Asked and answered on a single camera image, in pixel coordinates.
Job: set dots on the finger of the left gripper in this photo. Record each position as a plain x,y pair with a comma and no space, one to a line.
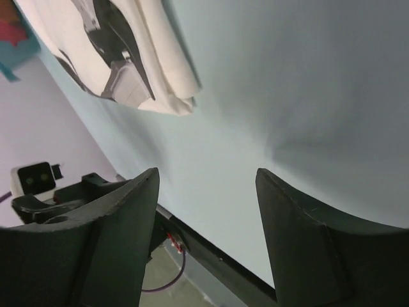
90,188
32,210

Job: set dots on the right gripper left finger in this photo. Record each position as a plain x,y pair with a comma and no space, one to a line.
94,255

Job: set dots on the orange t shirt in basket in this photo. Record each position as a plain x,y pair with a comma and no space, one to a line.
8,11

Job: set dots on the red t shirt in basket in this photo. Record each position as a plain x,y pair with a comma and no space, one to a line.
12,32

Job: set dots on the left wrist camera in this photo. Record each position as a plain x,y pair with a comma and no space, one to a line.
35,179

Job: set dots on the white printed t shirt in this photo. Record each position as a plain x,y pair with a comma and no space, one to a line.
123,51

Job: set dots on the teal plastic basket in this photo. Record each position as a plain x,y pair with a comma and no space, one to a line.
14,57

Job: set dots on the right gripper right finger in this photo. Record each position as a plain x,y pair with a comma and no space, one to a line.
321,256

